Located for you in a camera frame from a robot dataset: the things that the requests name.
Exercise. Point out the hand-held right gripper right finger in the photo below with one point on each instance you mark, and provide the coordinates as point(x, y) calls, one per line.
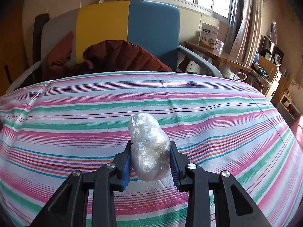
point(174, 172)

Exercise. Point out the wooden side table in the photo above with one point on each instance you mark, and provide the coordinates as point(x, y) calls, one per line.
point(224, 58)

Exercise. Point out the striped tablecloth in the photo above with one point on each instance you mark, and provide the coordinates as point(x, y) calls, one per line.
point(82, 113)

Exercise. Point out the white shelf unit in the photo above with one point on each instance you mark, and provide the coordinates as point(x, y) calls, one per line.
point(286, 105)

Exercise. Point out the black rolled mat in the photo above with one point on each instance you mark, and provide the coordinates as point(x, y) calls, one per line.
point(39, 40)

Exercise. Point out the grey-brown curtain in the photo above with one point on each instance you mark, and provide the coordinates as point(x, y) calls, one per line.
point(248, 23)

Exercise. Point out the wooden wardrobe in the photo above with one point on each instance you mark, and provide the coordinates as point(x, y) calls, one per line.
point(14, 52)

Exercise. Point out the white plastic ball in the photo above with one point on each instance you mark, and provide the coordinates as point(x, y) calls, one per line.
point(149, 151)

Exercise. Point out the grey yellow blue armchair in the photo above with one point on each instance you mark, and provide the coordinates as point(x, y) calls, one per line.
point(151, 26)

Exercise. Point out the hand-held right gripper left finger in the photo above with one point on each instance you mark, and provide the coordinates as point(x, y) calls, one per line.
point(126, 170)

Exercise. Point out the dark red jacket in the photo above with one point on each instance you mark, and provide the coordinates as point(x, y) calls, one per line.
point(118, 56)

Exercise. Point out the brown cardboard box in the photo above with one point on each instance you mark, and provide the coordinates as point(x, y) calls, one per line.
point(266, 67)

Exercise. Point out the white round speaker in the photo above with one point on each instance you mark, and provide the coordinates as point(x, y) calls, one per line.
point(277, 59)

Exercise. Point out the white printed box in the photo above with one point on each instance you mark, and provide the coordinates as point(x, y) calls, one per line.
point(208, 35)

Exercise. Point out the small pink white jar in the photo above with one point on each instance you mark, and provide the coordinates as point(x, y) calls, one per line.
point(219, 45)

